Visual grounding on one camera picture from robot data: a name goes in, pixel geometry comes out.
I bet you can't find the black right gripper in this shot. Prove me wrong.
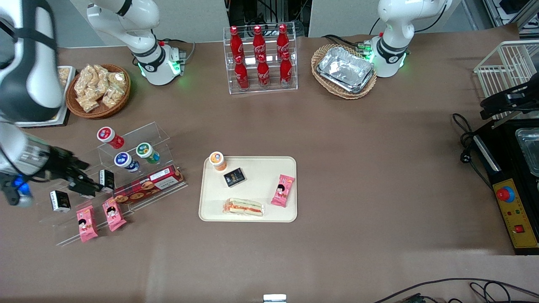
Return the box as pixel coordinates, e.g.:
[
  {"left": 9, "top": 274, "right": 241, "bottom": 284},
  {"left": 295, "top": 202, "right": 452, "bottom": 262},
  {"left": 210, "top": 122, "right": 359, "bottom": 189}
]
[{"left": 39, "top": 145, "right": 104, "bottom": 198}]

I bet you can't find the clear acrylic bottle rack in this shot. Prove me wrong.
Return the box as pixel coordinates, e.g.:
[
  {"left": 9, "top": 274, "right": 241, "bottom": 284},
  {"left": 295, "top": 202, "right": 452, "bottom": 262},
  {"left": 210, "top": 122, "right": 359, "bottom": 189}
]
[{"left": 223, "top": 22, "right": 299, "bottom": 95}]

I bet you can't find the black cable bundle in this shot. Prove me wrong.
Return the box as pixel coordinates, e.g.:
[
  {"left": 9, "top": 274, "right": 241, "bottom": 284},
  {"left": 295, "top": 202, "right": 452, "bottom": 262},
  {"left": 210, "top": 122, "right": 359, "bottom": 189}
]
[{"left": 227, "top": 0, "right": 305, "bottom": 37}]

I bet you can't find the dark brown wicker basket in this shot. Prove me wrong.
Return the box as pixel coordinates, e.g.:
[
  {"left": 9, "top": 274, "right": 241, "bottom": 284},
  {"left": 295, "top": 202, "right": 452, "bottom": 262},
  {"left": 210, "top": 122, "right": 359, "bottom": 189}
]
[{"left": 65, "top": 64, "right": 131, "bottom": 119}]

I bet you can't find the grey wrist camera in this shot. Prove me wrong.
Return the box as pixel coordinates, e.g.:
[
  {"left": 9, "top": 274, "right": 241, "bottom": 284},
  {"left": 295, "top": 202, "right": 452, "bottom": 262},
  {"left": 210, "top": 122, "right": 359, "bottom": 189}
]
[{"left": 0, "top": 174, "right": 33, "bottom": 207}]

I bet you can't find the red lid cup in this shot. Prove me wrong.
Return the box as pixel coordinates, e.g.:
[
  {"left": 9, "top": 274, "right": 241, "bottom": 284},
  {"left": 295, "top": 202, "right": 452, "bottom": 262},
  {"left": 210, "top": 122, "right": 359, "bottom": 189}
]
[{"left": 96, "top": 126, "right": 125, "bottom": 150}]

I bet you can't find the beige plastic tray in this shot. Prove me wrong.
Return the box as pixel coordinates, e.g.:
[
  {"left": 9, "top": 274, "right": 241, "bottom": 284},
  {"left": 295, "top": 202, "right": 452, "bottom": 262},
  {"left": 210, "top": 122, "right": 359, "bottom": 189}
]
[{"left": 198, "top": 156, "right": 298, "bottom": 223}]

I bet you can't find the white rectangular snack tray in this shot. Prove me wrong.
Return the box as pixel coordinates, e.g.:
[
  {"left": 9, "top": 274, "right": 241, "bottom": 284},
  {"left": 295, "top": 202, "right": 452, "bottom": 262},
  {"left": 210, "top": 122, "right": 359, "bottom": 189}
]
[{"left": 16, "top": 66, "right": 77, "bottom": 128}]

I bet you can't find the black power cable with plug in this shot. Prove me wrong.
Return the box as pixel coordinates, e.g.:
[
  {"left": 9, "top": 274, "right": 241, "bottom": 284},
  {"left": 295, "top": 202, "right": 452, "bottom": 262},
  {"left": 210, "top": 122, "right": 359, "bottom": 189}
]
[{"left": 452, "top": 112, "right": 494, "bottom": 191}]

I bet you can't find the pink snack packet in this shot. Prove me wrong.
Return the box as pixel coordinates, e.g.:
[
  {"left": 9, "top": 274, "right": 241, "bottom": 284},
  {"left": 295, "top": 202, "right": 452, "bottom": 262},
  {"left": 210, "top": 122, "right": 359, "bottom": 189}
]
[
  {"left": 76, "top": 205, "right": 99, "bottom": 243},
  {"left": 270, "top": 174, "right": 296, "bottom": 208},
  {"left": 102, "top": 197, "right": 127, "bottom": 232}
]

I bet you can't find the green lid cup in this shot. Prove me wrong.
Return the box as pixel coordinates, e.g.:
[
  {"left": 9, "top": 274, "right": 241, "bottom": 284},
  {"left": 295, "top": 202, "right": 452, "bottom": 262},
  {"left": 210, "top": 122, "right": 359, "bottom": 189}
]
[{"left": 135, "top": 142, "right": 161, "bottom": 165}]

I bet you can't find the light wicker basket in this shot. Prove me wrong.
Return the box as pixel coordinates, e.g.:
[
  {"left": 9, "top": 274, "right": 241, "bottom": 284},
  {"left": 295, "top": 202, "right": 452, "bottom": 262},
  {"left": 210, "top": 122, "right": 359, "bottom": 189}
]
[{"left": 311, "top": 44, "right": 378, "bottom": 100}]

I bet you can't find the orange lid cup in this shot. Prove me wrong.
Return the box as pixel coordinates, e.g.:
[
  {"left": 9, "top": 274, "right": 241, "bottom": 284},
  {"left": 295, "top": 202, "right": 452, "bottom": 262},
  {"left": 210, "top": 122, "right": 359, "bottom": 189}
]
[{"left": 209, "top": 151, "right": 227, "bottom": 172}]

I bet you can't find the black machine lever handle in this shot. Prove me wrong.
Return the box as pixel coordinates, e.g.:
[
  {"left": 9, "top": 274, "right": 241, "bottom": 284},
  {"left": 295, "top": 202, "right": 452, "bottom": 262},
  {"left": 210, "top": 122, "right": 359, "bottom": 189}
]
[{"left": 480, "top": 80, "right": 539, "bottom": 121}]

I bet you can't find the long black cable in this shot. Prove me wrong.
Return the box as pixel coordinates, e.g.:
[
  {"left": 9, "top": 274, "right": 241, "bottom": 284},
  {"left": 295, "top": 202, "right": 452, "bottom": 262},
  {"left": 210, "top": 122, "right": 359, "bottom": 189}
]
[{"left": 373, "top": 277, "right": 539, "bottom": 303}]

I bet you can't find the white wire basket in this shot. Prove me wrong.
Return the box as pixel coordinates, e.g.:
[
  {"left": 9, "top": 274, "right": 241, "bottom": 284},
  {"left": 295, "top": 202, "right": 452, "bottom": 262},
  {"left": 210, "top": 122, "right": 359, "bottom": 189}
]
[{"left": 473, "top": 40, "right": 539, "bottom": 122}]

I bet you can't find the blue lid cup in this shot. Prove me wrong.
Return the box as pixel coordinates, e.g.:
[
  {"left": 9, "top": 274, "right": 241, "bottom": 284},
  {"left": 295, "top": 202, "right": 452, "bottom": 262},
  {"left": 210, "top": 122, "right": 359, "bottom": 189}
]
[{"left": 114, "top": 151, "right": 140, "bottom": 173}]

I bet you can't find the clear bag of crackers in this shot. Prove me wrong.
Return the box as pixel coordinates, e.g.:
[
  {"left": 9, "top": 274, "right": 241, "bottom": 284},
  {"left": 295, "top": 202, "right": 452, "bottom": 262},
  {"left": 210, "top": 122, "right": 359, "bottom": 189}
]
[
  {"left": 77, "top": 94, "right": 100, "bottom": 113},
  {"left": 85, "top": 64, "right": 109, "bottom": 96},
  {"left": 102, "top": 86, "right": 123, "bottom": 109},
  {"left": 107, "top": 72, "right": 127, "bottom": 90},
  {"left": 75, "top": 67, "right": 94, "bottom": 97}
]

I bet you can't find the clear acrylic stepped shelf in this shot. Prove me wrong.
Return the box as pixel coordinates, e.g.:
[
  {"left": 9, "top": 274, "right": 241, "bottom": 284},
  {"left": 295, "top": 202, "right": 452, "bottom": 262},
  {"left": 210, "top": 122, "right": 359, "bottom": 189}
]
[{"left": 19, "top": 121, "right": 188, "bottom": 247}]

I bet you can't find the red cola bottle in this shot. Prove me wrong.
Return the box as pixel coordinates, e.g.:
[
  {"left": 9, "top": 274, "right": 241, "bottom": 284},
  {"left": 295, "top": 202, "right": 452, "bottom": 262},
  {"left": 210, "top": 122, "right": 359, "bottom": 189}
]
[
  {"left": 256, "top": 54, "right": 271, "bottom": 88},
  {"left": 279, "top": 51, "right": 293, "bottom": 87},
  {"left": 276, "top": 24, "right": 291, "bottom": 55},
  {"left": 252, "top": 25, "right": 267, "bottom": 58},
  {"left": 229, "top": 26, "right": 245, "bottom": 60},
  {"left": 234, "top": 56, "right": 250, "bottom": 90}
]

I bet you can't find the red emergency stop button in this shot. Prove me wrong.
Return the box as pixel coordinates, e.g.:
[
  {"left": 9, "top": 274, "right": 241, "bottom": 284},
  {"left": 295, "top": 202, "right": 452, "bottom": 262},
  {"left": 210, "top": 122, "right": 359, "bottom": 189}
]
[{"left": 496, "top": 186, "right": 516, "bottom": 203}]

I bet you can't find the aluminium foil tray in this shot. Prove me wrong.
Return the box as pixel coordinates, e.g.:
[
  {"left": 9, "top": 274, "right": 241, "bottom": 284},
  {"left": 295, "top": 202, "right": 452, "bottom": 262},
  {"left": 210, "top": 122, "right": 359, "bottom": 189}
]
[{"left": 316, "top": 46, "right": 376, "bottom": 94}]

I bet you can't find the black sealing machine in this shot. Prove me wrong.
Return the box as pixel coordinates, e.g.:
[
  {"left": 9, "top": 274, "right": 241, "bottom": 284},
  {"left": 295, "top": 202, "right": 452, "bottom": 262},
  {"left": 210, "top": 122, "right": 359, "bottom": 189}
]
[{"left": 471, "top": 118, "right": 539, "bottom": 256}]

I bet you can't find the looped black cable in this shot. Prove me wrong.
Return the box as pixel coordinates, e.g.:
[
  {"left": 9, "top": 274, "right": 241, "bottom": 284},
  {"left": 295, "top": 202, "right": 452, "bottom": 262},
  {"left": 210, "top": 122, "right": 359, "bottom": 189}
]
[{"left": 469, "top": 281, "right": 539, "bottom": 303}]

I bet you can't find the foil container in machine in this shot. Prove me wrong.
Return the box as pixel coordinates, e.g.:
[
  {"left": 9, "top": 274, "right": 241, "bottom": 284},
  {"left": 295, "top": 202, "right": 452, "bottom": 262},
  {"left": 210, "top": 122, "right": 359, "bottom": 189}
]
[{"left": 515, "top": 128, "right": 539, "bottom": 178}]

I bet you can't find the triangle sandwich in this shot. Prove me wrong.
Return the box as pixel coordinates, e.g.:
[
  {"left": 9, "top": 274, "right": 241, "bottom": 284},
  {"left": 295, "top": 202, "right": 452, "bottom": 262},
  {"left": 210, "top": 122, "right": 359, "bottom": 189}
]
[{"left": 223, "top": 197, "right": 267, "bottom": 218}]

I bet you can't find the red cookie box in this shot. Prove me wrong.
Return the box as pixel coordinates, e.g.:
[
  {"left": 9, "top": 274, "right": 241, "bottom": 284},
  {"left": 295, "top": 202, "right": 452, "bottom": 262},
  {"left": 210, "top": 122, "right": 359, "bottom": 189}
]
[{"left": 113, "top": 165, "right": 185, "bottom": 206}]

